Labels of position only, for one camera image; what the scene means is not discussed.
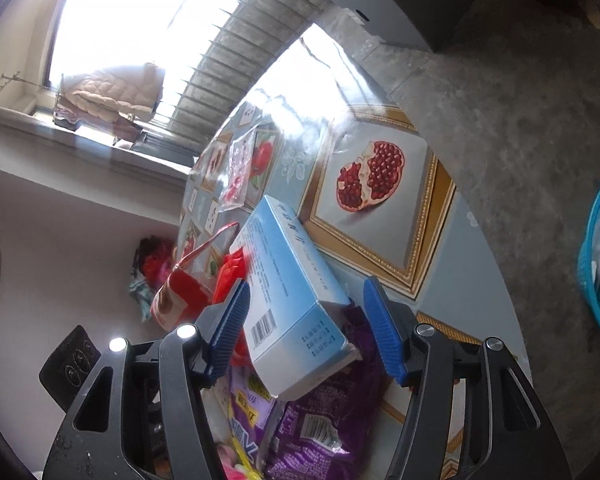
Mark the grey cabinet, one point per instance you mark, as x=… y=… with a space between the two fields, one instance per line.
x=405 y=10

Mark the light blue cardboard box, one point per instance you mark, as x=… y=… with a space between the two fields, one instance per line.
x=290 y=285

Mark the beige quilted jacket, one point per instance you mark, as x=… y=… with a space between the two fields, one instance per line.
x=110 y=92

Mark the red printed packet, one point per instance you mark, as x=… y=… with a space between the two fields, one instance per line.
x=180 y=290

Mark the clear packet with red print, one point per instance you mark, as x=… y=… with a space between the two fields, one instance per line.
x=237 y=175

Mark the red plastic packet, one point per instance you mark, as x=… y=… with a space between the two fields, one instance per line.
x=230 y=270

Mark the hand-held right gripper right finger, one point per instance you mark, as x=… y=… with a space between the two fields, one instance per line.
x=385 y=335

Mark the yellow purple foil packet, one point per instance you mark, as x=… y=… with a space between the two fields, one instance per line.
x=250 y=410

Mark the fruit print tablecloth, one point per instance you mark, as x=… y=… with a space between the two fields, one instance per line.
x=380 y=210

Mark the blue plastic mesh basket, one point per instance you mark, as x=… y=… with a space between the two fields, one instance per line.
x=587 y=280

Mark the purple snack packet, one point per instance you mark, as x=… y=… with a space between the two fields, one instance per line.
x=330 y=410

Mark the black device with round dials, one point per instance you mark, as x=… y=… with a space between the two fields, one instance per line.
x=70 y=365

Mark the metal balcony railing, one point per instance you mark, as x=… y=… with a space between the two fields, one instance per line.
x=240 y=60

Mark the green patterned cloth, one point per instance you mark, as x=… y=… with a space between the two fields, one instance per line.
x=140 y=297

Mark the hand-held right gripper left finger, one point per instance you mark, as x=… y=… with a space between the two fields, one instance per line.
x=227 y=332

